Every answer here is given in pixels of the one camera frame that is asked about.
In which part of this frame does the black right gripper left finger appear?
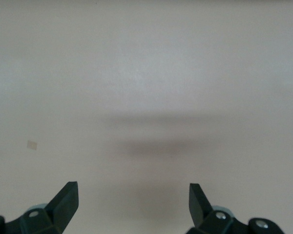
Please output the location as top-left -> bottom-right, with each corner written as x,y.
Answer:
0,181 -> 79,234

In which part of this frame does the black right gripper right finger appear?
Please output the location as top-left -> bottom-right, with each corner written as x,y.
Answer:
185,183 -> 284,234

